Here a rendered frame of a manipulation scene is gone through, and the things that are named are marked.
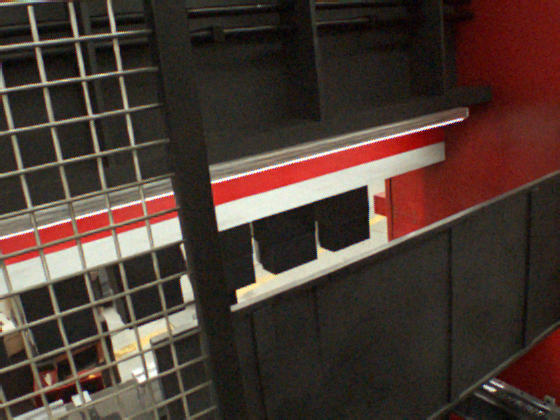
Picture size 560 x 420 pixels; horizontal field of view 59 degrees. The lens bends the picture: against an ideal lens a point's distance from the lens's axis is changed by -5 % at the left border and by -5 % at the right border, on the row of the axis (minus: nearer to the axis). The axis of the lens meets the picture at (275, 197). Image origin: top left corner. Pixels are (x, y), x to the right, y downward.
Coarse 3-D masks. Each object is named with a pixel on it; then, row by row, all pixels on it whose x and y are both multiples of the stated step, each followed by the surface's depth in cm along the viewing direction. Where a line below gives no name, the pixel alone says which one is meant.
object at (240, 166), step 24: (408, 120) 125; (432, 120) 129; (456, 120) 134; (312, 144) 109; (336, 144) 112; (360, 144) 116; (216, 168) 97; (240, 168) 100; (264, 168) 103; (120, 192) 87; (168, 192) 92; (24, 216) 79; (48, 216) 81
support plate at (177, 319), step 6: (186, 294) 156; (192, 294) 156; (186, 300) 152; (192, 306) 148; (180, 312) 145; (186, 312) 145; (192, 312) 144; (174, 318) 142; (180, 318) 141; (186, 318) 141; (192, 318) 141; (174, 324) 139; (180, 324) 138
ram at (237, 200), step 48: (384, 144) 149; (432, 144) 161; (240, 192) 125; (288, 192) 133; (336, 192) 142; (0, 240) 96; (48, 240) 101; (96, 240) 107; (144, 240) 113; (0, 288) 97
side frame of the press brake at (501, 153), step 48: (480, 0) 140; (528, 0) 129; (480, 48) 145; (528, 48) 132; (528, 96) 136; (480, 144) 153; (528, 144) 140; (432, 192) 174; (480, 192) 157; (528, 384) 158
